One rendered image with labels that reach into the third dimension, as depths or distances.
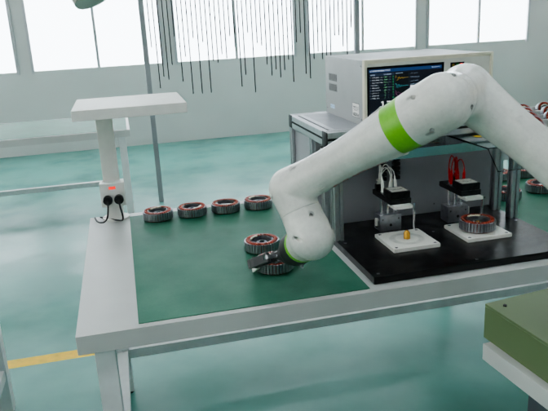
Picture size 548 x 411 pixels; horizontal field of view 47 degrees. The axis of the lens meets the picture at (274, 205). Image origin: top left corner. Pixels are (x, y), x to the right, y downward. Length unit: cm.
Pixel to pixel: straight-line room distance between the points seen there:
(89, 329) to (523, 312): 101
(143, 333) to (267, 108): 693
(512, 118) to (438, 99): 22
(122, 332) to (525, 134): 103
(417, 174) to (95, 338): 122
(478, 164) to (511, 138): 90
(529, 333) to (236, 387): 158
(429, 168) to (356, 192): 27
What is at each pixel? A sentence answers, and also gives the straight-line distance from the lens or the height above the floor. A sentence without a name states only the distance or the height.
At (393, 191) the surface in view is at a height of 92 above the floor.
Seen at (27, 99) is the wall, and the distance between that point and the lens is 821.
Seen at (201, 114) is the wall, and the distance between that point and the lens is 823.
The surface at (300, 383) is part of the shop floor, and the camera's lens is 271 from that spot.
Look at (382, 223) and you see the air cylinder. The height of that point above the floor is 80.
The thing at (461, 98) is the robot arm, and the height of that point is 129.
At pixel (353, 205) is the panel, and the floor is 83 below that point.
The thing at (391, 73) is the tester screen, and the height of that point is 127.
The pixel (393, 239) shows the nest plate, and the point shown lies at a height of 78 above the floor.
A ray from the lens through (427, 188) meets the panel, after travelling 227.
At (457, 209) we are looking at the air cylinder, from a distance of 219.
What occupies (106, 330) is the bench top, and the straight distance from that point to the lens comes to 161.
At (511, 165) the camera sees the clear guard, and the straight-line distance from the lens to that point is 192.
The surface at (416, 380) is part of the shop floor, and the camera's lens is 275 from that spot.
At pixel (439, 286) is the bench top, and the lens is 178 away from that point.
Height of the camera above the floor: 145
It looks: 17 degrees down
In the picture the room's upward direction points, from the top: 3 degrees counter-clockwise
